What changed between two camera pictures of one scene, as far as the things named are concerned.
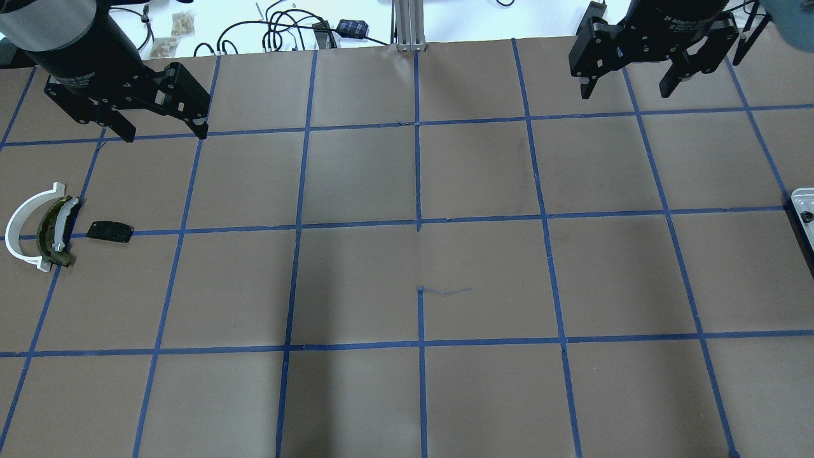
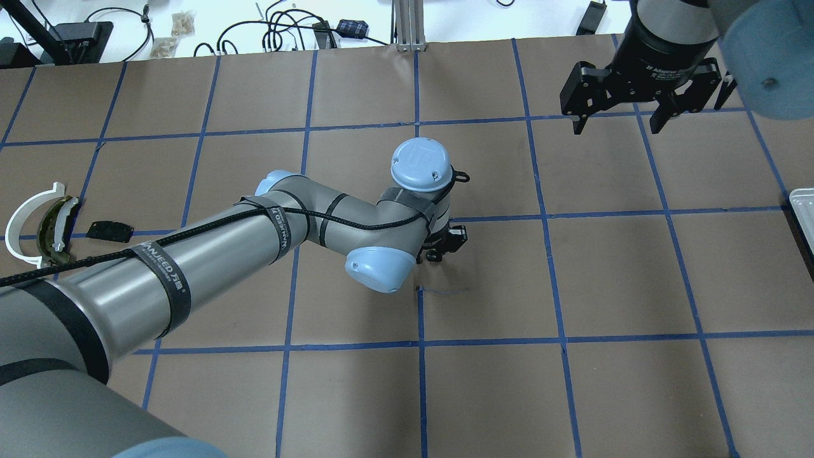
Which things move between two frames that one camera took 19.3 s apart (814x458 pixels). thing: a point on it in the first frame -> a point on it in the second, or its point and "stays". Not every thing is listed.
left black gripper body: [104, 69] -> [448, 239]
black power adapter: [352, 28] stays
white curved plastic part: [13, 230] stays
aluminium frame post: [407, 25] stays
